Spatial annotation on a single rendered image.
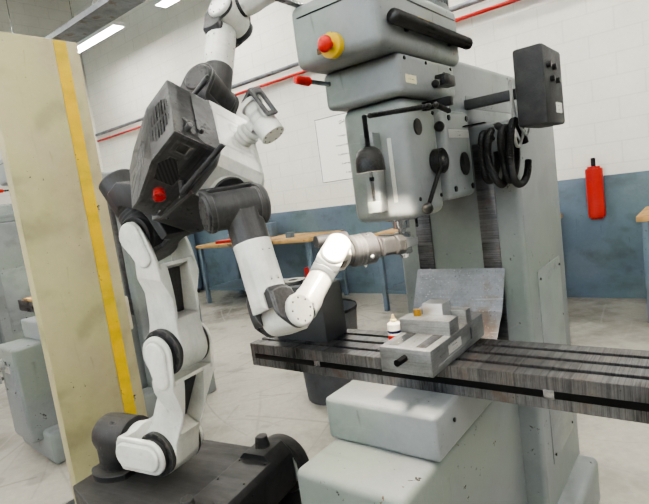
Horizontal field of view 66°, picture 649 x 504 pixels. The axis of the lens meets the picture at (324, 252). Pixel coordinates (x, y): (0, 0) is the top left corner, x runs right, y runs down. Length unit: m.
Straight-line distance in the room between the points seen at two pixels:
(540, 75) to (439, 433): 0.97
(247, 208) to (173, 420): 0.76
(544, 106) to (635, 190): 4.03
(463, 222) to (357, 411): 0.76
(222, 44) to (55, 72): 1.36
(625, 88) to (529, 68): 4.02
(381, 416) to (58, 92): 2.14
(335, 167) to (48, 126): 4.59
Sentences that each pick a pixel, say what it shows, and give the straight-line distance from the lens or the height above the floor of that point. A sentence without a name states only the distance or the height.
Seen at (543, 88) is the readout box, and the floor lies 1.61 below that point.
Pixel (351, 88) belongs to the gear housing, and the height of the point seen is 1.67.
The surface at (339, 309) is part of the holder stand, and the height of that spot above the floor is 1.01.
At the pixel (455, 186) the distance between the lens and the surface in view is 1.52.
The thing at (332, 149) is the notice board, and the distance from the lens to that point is 6.79.
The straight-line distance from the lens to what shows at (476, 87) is 1.81.
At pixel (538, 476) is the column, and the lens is 2.02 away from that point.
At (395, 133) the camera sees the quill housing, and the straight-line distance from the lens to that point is 1.36.
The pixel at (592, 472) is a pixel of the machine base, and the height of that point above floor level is 0.19.
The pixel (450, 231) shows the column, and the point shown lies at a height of 1.22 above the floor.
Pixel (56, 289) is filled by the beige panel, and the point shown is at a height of 1.14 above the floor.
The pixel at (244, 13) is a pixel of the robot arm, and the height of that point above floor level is 1.98.
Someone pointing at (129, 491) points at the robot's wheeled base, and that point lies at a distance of 1.86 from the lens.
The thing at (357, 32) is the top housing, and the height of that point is 1.77.
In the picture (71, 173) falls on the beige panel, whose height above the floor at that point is 1.67.
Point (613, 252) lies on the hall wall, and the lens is 5.61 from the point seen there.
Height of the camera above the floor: 1.41
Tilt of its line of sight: 7 degrees down
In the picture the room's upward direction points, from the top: 8 degrees counter-clockwise
